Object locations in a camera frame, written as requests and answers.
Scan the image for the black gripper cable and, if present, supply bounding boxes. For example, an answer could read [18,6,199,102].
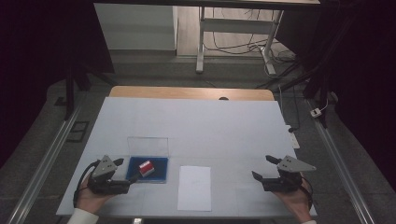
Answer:
[72,160,101,208]
[299,175,314,210]

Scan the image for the white cabinet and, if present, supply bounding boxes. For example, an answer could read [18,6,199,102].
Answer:
[93,3,178,51]

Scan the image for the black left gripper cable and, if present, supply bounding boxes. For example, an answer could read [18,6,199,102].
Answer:
[72,160,101,208]

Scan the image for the black floor cables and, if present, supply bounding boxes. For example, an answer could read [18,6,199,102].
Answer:
[203,8,297,63]

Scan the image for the person's left white sleeve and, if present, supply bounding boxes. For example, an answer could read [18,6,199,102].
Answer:
[66,207,100,224]

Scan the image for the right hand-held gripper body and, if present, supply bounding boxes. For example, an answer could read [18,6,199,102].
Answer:
[262,155,318,193]

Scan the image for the wooden table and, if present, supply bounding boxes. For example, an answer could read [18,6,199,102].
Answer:
[108,85,276,102]

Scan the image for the white desk frame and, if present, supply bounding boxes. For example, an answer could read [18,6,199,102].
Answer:
[195,6,285,76]

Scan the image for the person's left hand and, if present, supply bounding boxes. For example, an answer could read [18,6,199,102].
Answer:
[75,186,115,215]

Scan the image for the red and white stamp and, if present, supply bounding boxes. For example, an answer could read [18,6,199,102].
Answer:
[138,160,156,178]

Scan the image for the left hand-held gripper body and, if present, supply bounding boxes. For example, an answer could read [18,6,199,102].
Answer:
[87,154,131,196]

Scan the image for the person's right hand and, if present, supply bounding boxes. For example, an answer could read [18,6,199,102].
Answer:
[273,182,314,224]

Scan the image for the blue ink pad box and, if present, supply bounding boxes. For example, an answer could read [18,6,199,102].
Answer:
[125,136,170,184]

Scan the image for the white paper sheet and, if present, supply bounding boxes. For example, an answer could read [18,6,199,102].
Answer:
[177,165,212,213]

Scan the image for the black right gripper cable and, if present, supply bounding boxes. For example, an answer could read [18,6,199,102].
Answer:
[299,175,314,210]

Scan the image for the black tripod legs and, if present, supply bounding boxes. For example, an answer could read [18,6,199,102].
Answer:
[255,58,332,129]

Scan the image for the black curtain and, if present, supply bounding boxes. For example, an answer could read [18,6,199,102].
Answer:
[276,0,396,190]
[0,0,115,170]

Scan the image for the black stand legs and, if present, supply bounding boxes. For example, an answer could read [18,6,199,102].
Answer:
[63,62,119,121]

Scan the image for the aluminium rail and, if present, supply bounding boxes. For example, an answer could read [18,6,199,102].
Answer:
[6,105,82,224]
[305,99,376,224]

